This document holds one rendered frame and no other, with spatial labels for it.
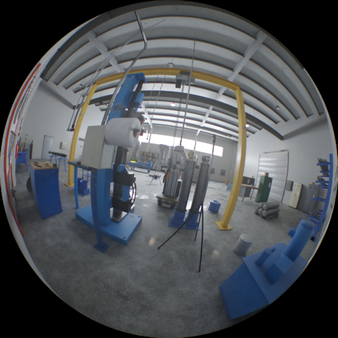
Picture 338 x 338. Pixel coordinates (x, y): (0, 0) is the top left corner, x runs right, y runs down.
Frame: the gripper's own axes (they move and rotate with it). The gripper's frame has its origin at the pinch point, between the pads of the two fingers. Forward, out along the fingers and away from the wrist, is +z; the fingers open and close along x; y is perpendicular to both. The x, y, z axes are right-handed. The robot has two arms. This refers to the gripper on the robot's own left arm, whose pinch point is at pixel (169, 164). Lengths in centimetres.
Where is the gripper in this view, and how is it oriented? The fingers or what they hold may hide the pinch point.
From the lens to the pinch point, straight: 221.9
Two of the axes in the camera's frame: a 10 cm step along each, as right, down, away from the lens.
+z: -7.4, -1.0, -6.7
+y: 1.8, -9.8, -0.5
